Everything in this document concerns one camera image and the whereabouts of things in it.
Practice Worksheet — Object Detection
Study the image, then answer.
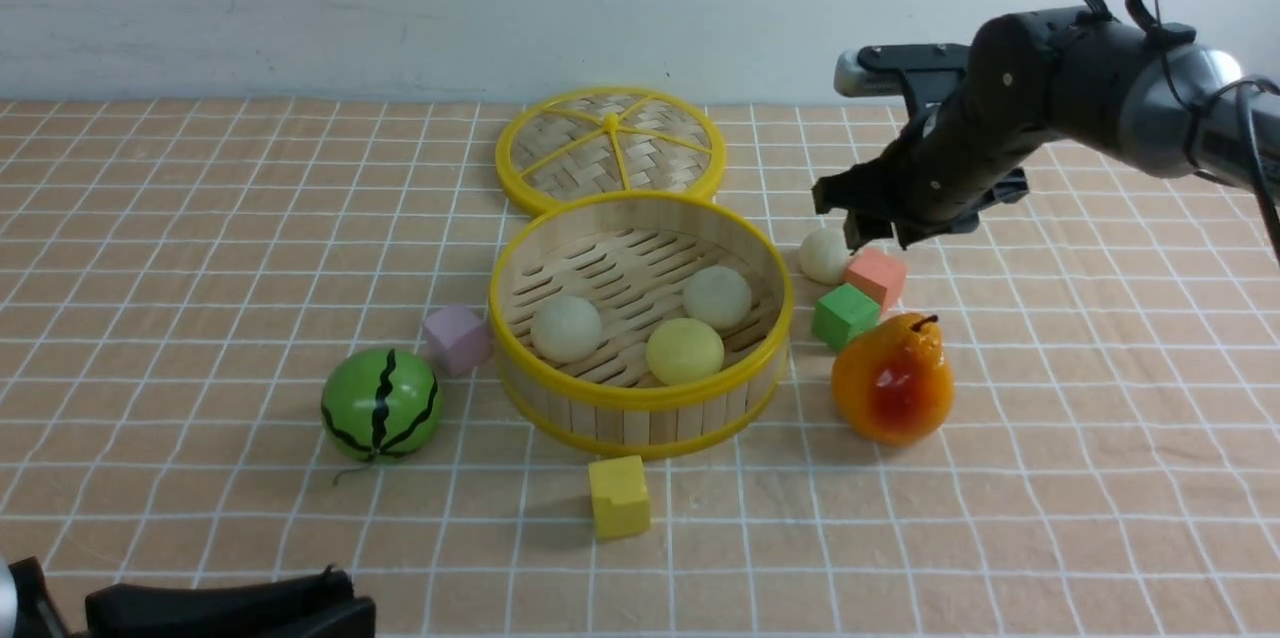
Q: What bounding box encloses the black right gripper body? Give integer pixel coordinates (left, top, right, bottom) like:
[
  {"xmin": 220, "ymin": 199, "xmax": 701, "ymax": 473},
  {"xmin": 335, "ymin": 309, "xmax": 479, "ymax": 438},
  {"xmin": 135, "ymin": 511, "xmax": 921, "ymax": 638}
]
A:
[{"xmin": 812, "ymin": 105, "xmax": 1030, "ymax": 234}]

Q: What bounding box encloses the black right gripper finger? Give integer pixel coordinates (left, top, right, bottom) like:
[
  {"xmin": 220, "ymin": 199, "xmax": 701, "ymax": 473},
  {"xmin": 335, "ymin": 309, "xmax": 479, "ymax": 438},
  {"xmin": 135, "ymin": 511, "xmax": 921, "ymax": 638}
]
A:
[{"xmin": 845, "ymin": 211, "xmax": 876, "ymax": 252}]

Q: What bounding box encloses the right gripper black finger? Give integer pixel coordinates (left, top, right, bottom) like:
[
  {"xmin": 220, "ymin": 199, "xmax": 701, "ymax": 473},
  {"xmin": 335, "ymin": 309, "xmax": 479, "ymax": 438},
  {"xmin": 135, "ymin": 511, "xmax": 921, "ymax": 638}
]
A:
[{"xmin": 895, "ymin": 223, "xmax": 946, "ymax": 250}]

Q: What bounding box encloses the white bun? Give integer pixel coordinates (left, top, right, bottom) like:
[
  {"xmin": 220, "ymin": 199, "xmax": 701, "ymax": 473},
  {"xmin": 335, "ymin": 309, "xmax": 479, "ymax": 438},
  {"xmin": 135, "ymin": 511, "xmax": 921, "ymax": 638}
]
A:
[
  {"xmin": 797, "ymin": 227, "xmax": 852, "ymax": 286},
  {"xmin": 682, "ymin": 265, "xmax": 753, "ymax": 331},
  {"xmin": 530, "ymin": 295, "xmax": 603, "ymax": 364}
]

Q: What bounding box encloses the yellow bun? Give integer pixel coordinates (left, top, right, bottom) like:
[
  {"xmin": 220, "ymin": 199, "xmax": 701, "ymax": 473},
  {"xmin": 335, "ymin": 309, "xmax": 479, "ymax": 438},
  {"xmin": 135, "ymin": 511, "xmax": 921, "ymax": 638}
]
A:
[{"xmin": 645, "ymin": 316, "xmax": 724, "ymax": 386}]

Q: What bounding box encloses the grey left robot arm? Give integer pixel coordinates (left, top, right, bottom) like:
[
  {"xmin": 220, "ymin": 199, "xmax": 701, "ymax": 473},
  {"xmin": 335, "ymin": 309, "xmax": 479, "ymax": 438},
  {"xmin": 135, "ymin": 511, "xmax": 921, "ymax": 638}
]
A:
[{"xmin": 1, "ymin": 557, "xmax": 378, "ymax": 637}]

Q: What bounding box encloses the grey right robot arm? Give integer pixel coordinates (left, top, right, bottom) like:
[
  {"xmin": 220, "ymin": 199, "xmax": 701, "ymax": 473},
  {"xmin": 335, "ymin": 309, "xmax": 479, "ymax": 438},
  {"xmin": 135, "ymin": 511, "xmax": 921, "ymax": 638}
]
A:
[{"xmin": 812, "ymin": 6, "xmax": 1277, "ymax": 250}]

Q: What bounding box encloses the bamboo steamer tray yellow rim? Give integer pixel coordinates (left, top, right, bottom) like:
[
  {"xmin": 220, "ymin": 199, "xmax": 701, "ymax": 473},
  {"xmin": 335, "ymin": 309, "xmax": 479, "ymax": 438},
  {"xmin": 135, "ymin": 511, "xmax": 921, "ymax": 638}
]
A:
[{"xmin": 488, "ymin": 192, "xmax": 795, "ymax": 460}]

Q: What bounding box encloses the woven bamboo steamer lid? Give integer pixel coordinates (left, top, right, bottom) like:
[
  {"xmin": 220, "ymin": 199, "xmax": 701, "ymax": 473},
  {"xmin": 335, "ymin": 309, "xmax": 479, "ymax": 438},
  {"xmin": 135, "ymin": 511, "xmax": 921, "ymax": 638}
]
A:
[{"xmin": 494, "ymin": 86, "xmax": 727, "ymax": 217}]

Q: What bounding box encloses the pink cube block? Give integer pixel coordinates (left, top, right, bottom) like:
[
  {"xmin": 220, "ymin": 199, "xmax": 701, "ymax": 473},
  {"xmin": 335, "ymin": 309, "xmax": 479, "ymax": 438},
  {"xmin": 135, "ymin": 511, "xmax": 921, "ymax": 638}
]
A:
[{"xmin": 844, "ymin": 246, "xmax": 908, "ymax": 314}]

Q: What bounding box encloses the green cube block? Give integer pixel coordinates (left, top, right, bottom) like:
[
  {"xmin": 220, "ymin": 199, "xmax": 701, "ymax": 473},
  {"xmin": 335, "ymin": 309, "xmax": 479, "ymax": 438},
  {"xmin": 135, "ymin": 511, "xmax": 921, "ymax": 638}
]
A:
[{"xmin": 810, "ymin": 284, "xmax": 881, "ymax": 354}]

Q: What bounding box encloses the orange toy pear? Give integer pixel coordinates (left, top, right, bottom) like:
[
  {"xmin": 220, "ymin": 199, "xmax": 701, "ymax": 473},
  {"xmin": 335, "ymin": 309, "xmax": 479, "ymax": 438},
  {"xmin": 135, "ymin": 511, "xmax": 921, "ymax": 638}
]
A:
[{"xmin": 829, "ymin": 313, "xmax": 956, "ymax": 448}]

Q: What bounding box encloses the yellow cube block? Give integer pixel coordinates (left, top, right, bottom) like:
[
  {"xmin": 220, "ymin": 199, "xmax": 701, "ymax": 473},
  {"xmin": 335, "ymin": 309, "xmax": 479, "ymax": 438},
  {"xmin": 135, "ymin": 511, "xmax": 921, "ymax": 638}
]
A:
[{"xmin": 588, "ymin": 455, "xmax": 652, "ymax": 541}]

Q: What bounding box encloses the purple cube block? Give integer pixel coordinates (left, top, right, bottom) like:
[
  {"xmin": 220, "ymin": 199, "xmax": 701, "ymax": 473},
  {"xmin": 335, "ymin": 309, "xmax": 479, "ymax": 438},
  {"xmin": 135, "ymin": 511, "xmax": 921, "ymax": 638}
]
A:
[{"xmin": 422, "ymin": 304, "xmax": 493, "ymax": 377}]

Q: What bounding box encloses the green toy watermelon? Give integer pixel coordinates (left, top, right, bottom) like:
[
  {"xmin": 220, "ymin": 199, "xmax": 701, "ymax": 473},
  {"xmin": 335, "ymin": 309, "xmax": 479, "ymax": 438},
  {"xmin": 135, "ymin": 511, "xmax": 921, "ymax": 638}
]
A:
[{"xmin": 320, "ymin": 347, "xmax": 443, "ymax": 464}]

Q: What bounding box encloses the checkered orange tablecloth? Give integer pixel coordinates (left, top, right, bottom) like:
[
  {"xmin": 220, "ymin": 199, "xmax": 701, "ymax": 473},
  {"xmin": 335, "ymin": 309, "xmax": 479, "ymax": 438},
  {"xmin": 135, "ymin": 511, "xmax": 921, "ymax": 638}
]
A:
[{"xmin": 1, "ymin": 100, "xmax": 1279, "ymax": 637}]

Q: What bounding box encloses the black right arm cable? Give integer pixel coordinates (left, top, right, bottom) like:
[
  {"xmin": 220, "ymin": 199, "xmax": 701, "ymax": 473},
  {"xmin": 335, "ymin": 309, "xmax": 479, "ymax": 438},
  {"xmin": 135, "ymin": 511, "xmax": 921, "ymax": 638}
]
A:
[{"xmin": 1068, "ymin": 0, "xmax": 1280, "ymax": 269}]

